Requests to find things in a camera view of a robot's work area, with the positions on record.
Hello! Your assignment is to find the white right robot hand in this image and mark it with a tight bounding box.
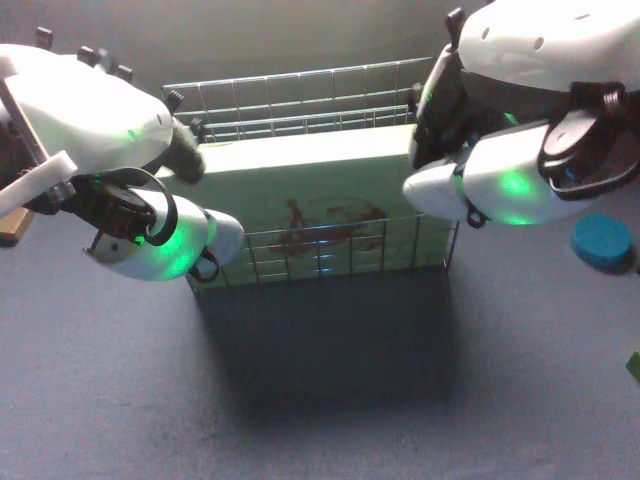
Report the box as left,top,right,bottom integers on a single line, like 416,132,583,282
402,0,640,230

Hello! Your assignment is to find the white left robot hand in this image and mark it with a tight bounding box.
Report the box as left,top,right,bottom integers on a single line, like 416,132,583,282
0,27,246,284

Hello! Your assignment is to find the light green book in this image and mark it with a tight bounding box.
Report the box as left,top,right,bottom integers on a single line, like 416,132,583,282
185,122,459,291

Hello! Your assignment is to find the tan wooden block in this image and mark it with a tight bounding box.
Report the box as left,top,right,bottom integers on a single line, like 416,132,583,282
0,206,32,248

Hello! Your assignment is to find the blue rounded block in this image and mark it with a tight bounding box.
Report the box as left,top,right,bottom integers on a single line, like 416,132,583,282
570,213,634,275

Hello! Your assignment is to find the grey table cloth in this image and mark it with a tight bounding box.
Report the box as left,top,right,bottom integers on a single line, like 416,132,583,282
0,74,640,480

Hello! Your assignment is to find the wire metal rack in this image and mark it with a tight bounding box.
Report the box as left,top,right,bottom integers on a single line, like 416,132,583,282
160,55,461,291

